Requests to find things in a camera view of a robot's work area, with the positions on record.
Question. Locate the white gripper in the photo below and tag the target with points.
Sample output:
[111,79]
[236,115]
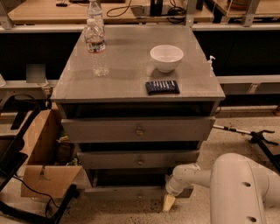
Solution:
[172,185]

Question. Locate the grey bottom drawer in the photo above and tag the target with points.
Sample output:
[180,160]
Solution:
[128,184]

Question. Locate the grey drawer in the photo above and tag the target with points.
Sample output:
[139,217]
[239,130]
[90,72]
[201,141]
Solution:
[136,159]
[138,130]
[128,184]

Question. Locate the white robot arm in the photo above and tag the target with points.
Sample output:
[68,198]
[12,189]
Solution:
[240,188]

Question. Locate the grey middle drawer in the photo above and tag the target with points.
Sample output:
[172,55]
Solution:
[136,159]

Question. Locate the grey top drawer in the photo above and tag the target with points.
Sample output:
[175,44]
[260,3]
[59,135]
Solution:
[138,130]

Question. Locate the grey drawer cabinet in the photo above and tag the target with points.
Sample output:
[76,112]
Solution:
[122,93]

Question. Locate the black stand with pole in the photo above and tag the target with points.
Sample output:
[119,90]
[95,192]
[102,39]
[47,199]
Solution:
[258,138]

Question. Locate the dark blue snack packet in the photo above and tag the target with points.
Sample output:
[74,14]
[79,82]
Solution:
[159,87]

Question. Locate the brown cardboard box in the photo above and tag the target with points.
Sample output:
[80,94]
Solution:
[41,172]

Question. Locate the white bowl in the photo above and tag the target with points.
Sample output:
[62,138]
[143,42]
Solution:
[166,57]

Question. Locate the white pump bottle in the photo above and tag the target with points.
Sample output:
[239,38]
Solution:
[211,61]

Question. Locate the front clear water bottle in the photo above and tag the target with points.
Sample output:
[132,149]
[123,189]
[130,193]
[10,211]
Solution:
[96,45]

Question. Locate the clear water bottle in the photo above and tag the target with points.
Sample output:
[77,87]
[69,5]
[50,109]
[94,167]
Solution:
[94,10]
[96,45]

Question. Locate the rear clear water bottle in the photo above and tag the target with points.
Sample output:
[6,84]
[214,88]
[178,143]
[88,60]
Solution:
[94,10]

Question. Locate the wooden desk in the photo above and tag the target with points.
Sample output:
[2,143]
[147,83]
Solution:
[61,12]

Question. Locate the black chair frame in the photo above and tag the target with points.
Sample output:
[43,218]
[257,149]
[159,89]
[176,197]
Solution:
[12,158]

